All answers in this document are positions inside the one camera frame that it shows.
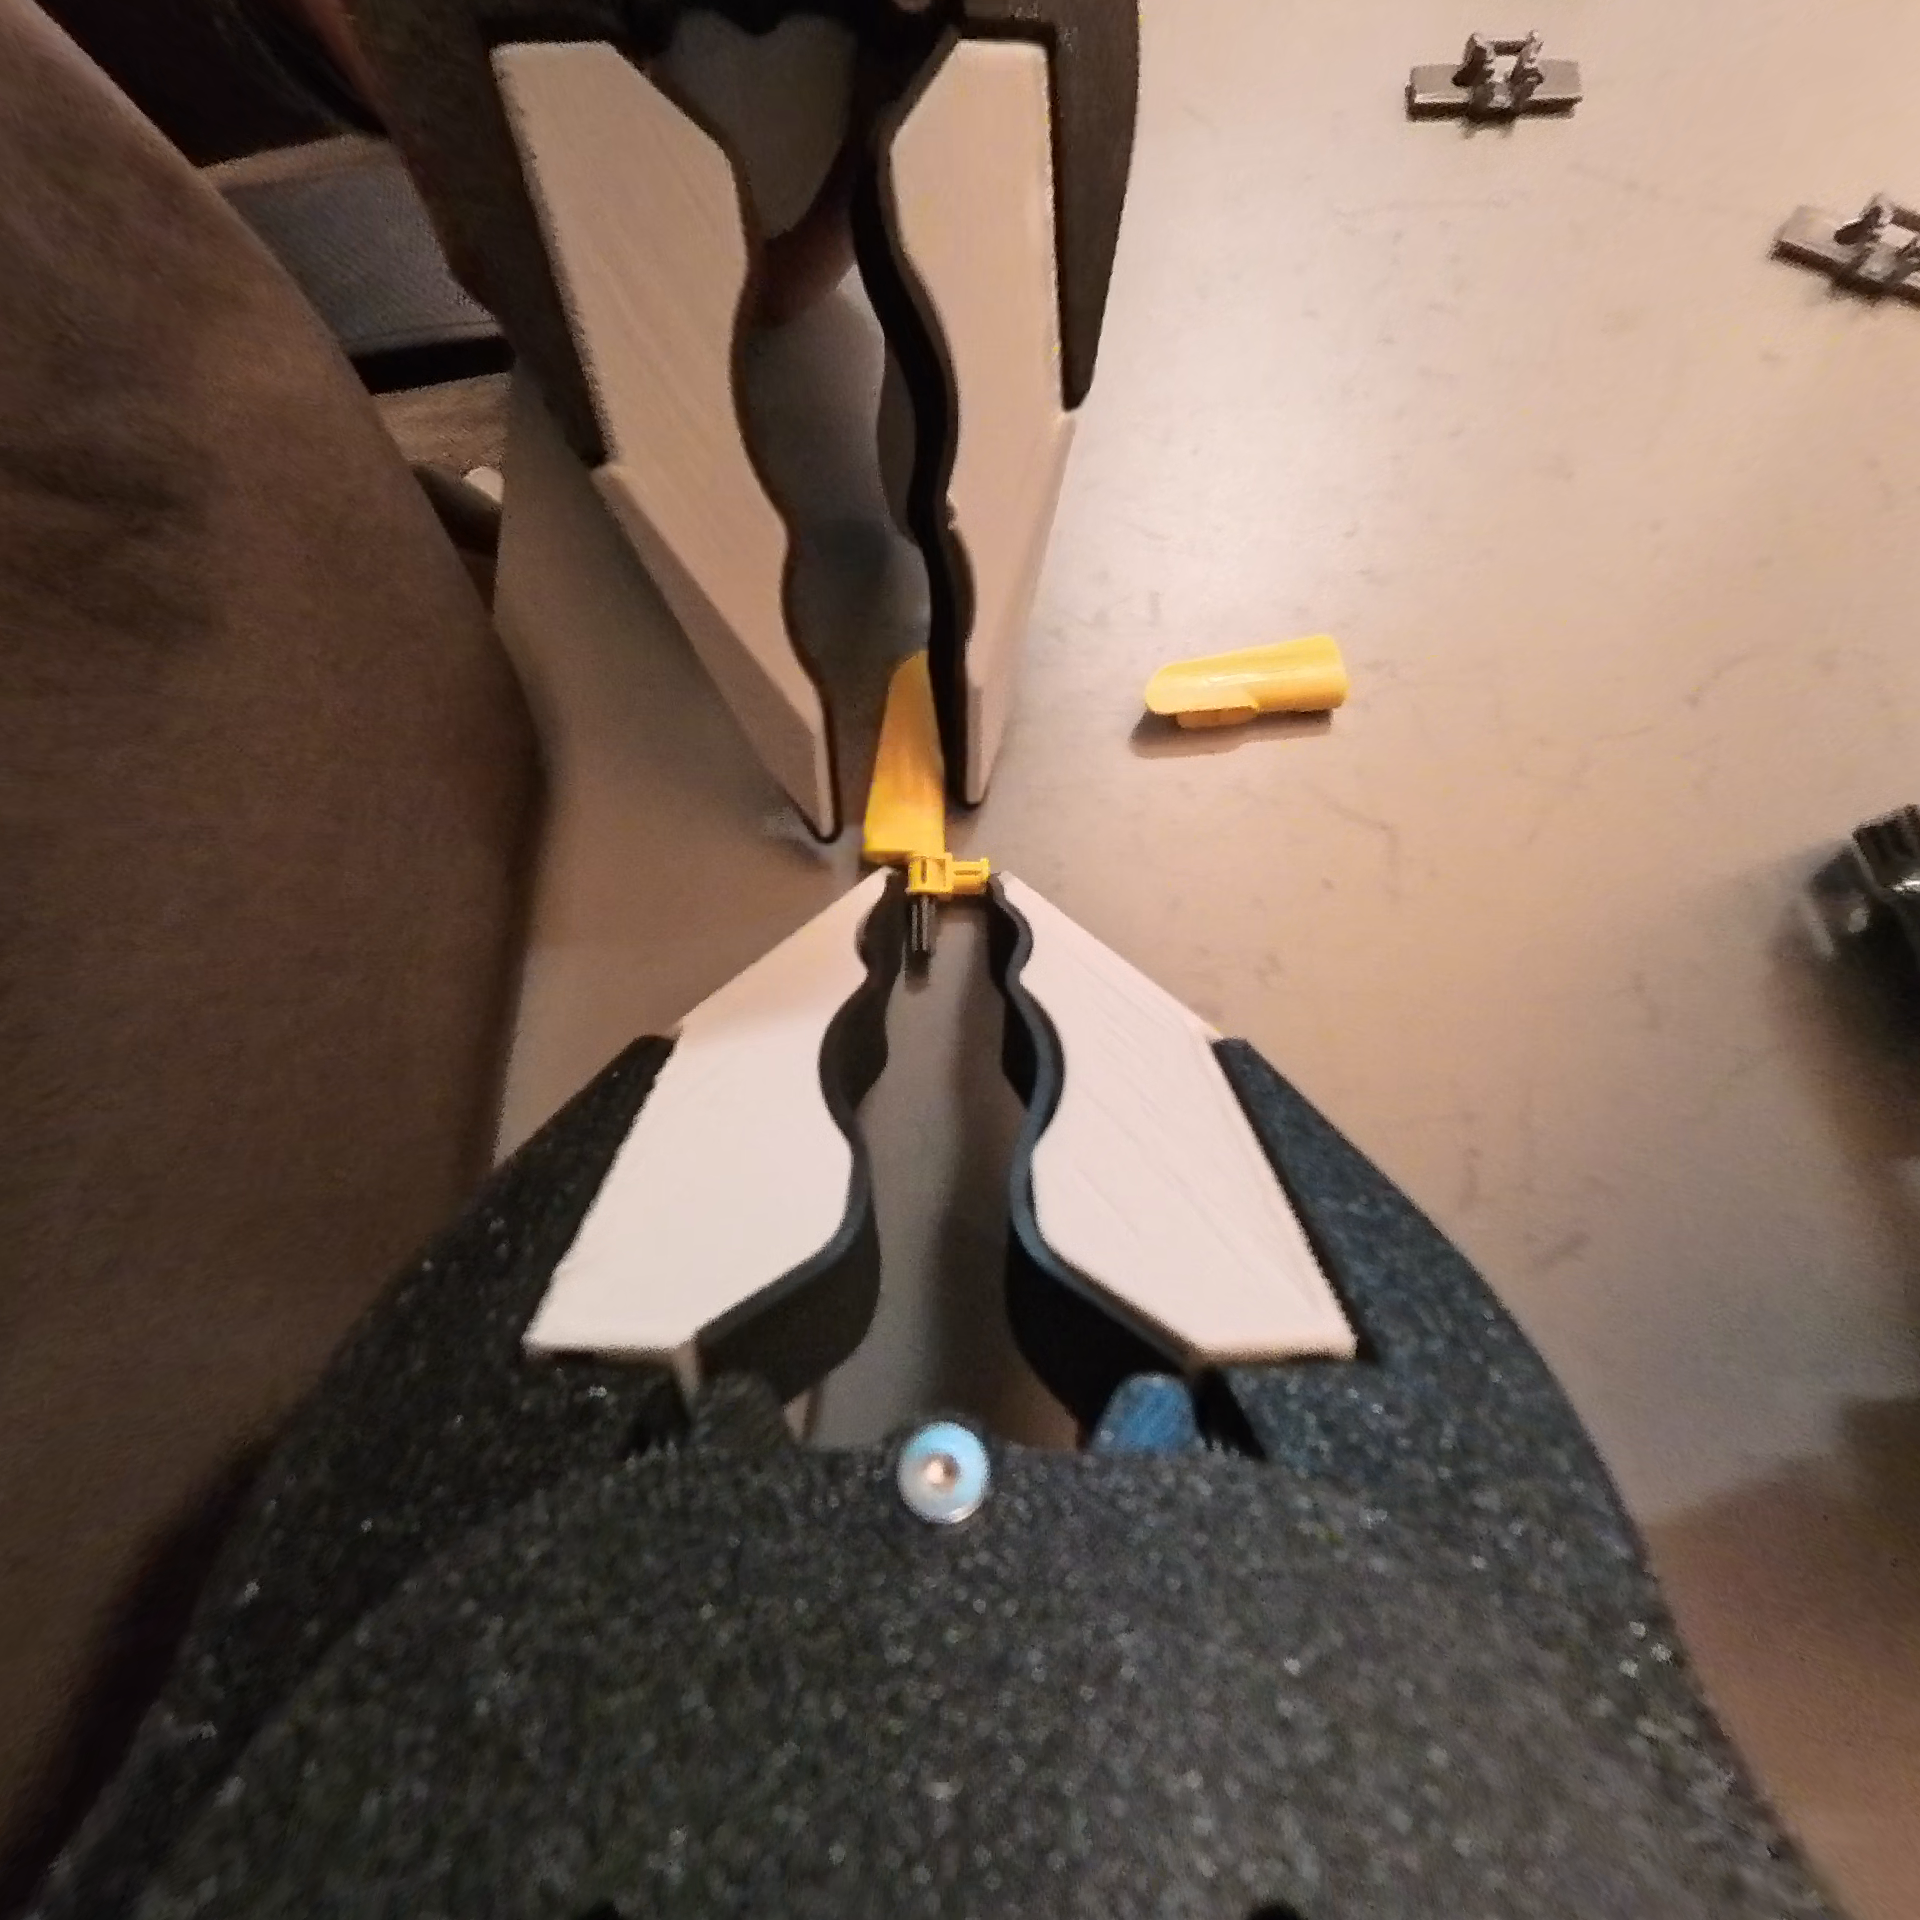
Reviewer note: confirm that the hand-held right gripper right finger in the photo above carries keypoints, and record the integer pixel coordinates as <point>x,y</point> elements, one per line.
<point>1184,1185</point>

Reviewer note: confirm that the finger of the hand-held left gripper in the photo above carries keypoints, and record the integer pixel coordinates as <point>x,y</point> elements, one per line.
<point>645,302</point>
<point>996,302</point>

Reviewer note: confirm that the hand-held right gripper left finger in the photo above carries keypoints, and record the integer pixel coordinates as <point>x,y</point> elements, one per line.
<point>707,1185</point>

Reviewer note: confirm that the black toy axle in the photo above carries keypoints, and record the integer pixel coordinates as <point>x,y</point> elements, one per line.
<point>920,928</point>

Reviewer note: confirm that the small yellow connector brick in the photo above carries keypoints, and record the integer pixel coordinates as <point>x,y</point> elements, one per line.
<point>946,874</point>

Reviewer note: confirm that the yellow blade-shaped brick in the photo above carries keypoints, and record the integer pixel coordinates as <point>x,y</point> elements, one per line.
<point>909,781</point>
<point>1246,684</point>

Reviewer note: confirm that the yellow black toy tracked vehicle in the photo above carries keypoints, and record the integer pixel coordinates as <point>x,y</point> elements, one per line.
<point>1868,876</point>

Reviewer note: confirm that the person's left hand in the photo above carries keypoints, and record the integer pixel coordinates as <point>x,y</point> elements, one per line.
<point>802,283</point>

